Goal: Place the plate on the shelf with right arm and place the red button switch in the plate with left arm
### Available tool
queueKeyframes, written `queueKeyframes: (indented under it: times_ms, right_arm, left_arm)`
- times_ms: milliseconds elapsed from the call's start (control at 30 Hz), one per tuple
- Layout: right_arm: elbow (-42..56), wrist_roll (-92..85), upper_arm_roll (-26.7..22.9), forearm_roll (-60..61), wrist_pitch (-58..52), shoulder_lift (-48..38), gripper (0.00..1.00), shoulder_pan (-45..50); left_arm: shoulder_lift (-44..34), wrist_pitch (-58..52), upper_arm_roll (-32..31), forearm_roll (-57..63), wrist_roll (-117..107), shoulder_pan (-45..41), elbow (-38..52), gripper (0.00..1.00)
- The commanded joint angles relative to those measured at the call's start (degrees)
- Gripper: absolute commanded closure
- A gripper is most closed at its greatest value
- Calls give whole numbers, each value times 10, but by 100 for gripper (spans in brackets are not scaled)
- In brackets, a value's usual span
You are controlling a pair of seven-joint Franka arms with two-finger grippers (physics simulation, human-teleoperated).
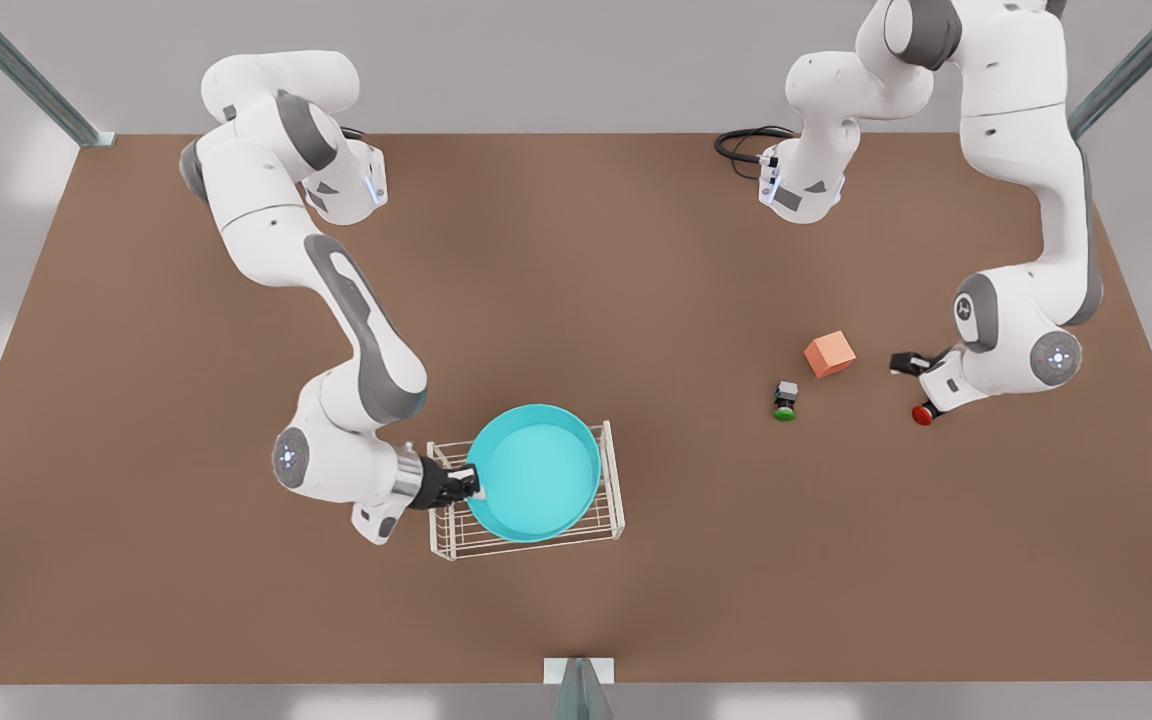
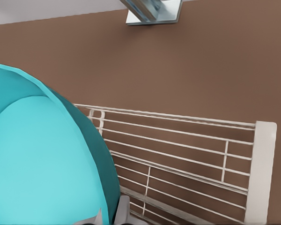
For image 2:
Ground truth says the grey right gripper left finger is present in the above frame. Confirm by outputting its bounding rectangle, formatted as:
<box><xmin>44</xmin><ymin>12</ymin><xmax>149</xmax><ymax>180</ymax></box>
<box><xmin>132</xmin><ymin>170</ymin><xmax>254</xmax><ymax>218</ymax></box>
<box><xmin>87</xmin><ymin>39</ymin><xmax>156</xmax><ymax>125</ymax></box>
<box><xmin>81</xmin><ymin>207</ymin><xmax>103</xmax><ymax>225</ymax></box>

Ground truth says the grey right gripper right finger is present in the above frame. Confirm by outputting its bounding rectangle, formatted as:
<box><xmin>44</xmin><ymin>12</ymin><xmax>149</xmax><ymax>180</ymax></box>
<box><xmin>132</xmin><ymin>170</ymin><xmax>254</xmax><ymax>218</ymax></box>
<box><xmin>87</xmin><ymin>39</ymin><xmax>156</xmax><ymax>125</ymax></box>
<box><xmin>114</xmin><ymin>195</ymin><xmax>131</xmax><ymax>225</ymax></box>

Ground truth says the turquoise plate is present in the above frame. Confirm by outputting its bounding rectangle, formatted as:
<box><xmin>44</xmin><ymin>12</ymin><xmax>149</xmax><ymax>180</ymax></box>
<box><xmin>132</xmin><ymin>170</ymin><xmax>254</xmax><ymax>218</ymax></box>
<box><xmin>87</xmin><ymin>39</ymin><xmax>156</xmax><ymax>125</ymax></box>
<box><xmin>0</xmin><ymin>63</ymin><xmax>121</xmax><ymax>225</ymax></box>

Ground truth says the white wire shelf rack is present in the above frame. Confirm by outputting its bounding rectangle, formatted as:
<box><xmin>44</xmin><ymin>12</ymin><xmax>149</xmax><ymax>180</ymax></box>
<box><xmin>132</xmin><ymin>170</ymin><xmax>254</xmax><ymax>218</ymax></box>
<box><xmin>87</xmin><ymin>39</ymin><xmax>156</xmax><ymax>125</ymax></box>
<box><xmin>73</xmin><ymin>103</ymin><xmax>278</xmax><ymax>225</ymax></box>

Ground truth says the silver frame post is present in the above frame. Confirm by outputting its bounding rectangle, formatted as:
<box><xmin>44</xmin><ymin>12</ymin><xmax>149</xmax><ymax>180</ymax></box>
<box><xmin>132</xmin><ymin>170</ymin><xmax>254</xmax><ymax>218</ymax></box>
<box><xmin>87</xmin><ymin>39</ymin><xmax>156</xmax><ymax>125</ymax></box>
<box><xmin>119</xmin><ymin>0</ymin><xmax>184</xmax><ymax>26</ymax></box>

